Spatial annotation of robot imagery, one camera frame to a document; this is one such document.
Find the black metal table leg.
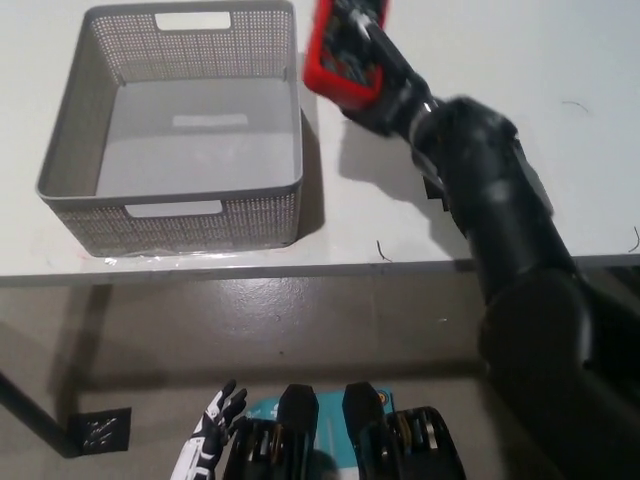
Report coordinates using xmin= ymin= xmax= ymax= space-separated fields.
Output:
xmin=0 ymin=368 xmax=85 ymax=460

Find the grey perforated plastic basket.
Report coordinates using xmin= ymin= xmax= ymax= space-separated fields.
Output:
xmin=34 ymin=0 xmax=305 ymax=258

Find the red digital multimeter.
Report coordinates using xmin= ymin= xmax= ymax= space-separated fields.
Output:
xmin=301 ymin=0 xmax=393 ymax=113

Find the black teal robot torso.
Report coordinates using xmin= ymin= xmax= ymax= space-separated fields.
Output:
xmin=222 ymin=382 xmax=474 ymax=480

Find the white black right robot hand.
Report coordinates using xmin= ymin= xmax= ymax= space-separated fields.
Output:
xmin=329 ymin=0 xmax=441 ymax=140

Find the clear plastic tape strip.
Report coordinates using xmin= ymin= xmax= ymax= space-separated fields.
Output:
xmin=99 ymin=248 xmax=244 ymax=269

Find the black tape patch on table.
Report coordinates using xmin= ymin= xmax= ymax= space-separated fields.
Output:
xmin=422 ymin=171 xmax=455 ymax=215

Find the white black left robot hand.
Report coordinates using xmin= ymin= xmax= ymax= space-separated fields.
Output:
xmin=168 ymin=378 xmax=250 ymax=480

